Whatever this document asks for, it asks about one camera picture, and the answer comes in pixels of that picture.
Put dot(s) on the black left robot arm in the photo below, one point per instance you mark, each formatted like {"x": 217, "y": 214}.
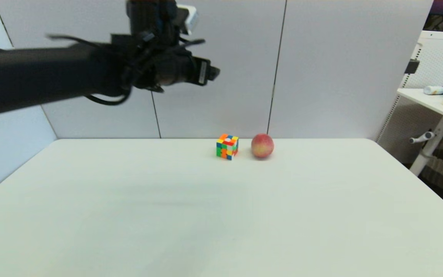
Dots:
{"x": 44, "y": 77}

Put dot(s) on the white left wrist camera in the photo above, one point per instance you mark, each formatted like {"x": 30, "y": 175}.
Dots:
{"x": 190, "y": 18}

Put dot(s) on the black clip on pegboard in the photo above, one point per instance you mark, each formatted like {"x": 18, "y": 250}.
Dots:
{"x": 411, "y": 67}

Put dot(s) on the white tube with blue cap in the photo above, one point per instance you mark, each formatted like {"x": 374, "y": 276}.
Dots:
{"x": 433, "y": 90}

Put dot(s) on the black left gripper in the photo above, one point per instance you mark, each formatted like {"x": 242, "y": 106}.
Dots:
{"x": 150, "y": 17}

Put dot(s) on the white pegboard panel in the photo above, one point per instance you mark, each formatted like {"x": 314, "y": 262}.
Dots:
{"x": 437, "y": 61}

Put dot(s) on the red yellow peach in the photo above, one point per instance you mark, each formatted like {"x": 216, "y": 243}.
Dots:
{"x": 262, "y": 145}

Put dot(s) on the white side desk top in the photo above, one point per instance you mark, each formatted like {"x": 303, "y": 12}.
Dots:
{"x": 429, "y": 103}

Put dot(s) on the multicoloured rubiks cube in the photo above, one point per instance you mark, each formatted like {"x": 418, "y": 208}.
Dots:
{"x": 227, "y": 146}

